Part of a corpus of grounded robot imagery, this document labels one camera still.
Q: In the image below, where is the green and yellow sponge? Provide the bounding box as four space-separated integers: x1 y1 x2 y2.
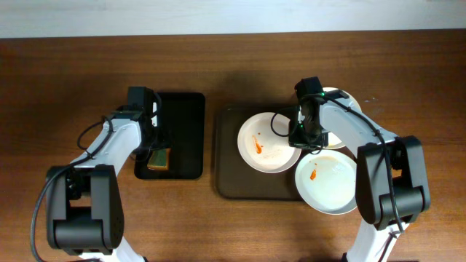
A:
146 148 171 171

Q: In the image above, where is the white plate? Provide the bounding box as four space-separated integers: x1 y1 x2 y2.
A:
295 150 357 215
237 112 301 173
323 87 362 150

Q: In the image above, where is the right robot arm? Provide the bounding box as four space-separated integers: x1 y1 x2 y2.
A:
288 76 431 261

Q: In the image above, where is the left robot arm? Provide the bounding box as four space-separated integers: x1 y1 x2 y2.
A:
39 87 167 261

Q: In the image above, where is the black rectangular sponge tray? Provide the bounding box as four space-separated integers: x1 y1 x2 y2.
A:
134 92 205 180

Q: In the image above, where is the brown serving tray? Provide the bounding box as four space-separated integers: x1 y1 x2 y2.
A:
214 104 302 202

